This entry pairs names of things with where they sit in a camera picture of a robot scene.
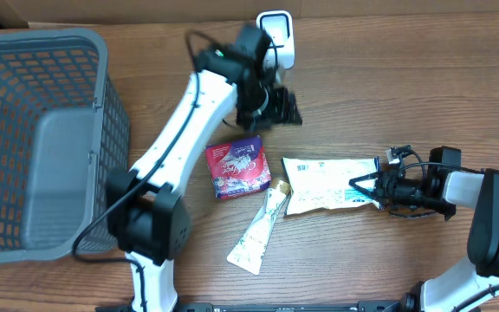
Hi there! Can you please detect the cream snack bag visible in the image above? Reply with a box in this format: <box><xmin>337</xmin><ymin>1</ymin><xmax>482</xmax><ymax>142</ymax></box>
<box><xmin>282</xmin><ymin>158</ymin><xmax>380</xmax><ymax>216</ymax></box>

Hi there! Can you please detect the red purple snack pack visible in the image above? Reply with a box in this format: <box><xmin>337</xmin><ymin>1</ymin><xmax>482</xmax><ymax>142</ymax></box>
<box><xmin>204</xmin><ymin>136</ymin><xmax>272</xmax><ymax>199</ymax></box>

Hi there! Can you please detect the white tube pouch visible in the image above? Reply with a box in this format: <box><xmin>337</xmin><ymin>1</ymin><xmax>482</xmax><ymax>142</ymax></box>
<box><xmin>227</xmin><ymin>179</ymin><xmax>291</xmax><ymax>275</ymax></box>

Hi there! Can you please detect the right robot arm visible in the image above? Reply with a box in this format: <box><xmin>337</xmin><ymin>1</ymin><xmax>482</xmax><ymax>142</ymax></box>
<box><xmin>348</xmin><ymin>146</ymin><xmax>499</xmax><ymax>312</ymax></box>

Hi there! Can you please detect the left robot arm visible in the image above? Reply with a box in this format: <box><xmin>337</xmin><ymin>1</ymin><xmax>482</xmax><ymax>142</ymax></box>
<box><xmin>106</xmin><ymin>24</ymin><xmax>302</xmax><ymax>311</ymax></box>

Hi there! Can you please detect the white barcode scanner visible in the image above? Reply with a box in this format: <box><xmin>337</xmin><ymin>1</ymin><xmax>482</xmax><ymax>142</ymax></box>
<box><xmin>256</xmin><ymin>10</ymin><xmax>295</xmax><ymax>69</ymax></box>

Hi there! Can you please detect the grey plastic shopping basket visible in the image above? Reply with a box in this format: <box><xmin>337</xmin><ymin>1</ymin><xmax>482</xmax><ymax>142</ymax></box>
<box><xmin>0</xmin><ymin>29</ymin><xmax>130</xmax><ymax>263</ymax></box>

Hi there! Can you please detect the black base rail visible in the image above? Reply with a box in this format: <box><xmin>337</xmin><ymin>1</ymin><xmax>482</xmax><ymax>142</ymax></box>
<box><xmin>95</xmin><ymin>301</ymin><xmax>406</xmax><ymax>312</ymax></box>

